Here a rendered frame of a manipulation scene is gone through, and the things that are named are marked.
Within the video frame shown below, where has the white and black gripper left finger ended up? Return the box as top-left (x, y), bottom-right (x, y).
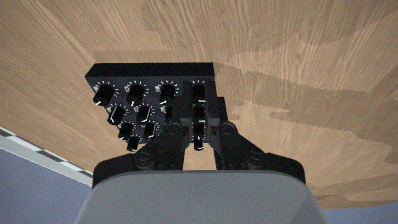
top-left (92, 81), bottom-right (193, 190)

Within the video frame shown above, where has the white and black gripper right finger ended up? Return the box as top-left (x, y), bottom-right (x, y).
top-left (204, 81), bottom-right (306, 184)

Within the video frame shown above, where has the black knob box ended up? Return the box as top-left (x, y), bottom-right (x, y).
top-left (85, 62), bottom-right (215, 152)

